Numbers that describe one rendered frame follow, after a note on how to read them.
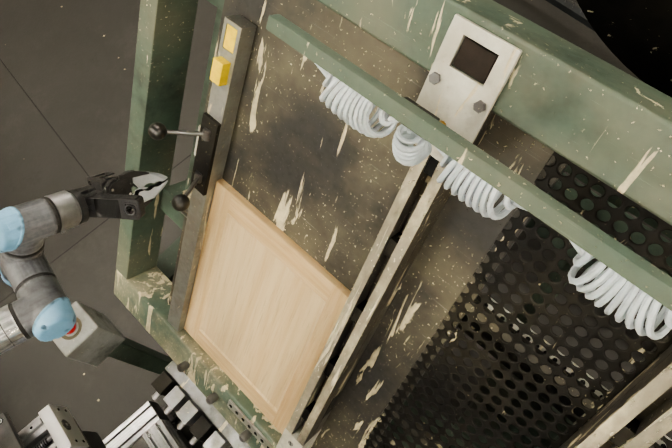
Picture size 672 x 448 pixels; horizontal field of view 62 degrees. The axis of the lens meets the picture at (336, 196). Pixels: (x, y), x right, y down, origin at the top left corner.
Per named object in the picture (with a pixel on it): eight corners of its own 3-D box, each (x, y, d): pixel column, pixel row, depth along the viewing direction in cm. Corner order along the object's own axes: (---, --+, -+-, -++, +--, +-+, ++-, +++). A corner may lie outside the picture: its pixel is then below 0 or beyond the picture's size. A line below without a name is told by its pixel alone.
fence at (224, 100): (178, 314, 167) (167, 320, 164) (240, 14, 111) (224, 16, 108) (188, 325, 165) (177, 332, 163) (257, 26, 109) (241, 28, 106)
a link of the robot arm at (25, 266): (13, 309, 109) (14, 275, 102) (-7, 266, 113) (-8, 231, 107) (55, 295, 114) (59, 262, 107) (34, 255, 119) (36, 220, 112)
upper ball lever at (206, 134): (209, 136, 125) (146, 132, 119) (212, 122, 123) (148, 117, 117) (212, 146, 122) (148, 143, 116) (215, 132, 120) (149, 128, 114)
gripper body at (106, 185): (111, 168, 122) (56, 185, 113) (133, 175, 117) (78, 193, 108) (117, 201, 125) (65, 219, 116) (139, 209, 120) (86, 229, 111)
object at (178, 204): (191, 177, 131) (167, 211, 120) (194, 164, 129) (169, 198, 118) (207, 183, 131) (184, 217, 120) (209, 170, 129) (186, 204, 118)
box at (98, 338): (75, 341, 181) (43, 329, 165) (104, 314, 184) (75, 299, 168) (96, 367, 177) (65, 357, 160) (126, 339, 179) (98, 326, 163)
